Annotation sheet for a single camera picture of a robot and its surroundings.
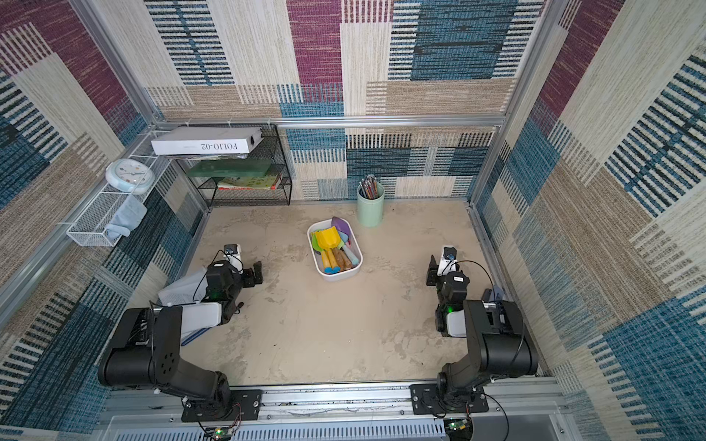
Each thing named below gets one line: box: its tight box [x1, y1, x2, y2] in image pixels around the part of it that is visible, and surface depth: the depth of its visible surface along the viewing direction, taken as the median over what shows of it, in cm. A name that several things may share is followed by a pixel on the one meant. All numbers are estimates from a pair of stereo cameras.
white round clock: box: [104, 158, 156, 195], surface depth 76 cm
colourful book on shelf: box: [216, 174, 281, 191], surface depth 101 cm
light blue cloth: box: [104, 193, 149, 242], surface depth 70 cm
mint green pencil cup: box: [356, 181, 386, 228], surface depth 112 cm
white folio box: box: [150, 126, 264, 160], surface depth 81 cm
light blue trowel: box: [339, 230, 360, 266], surface depth 99 cm
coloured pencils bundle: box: [358, 173, 380, 200], surface depth 107 cm
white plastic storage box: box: [306, 218, 365, 283], surface depth 98 cm
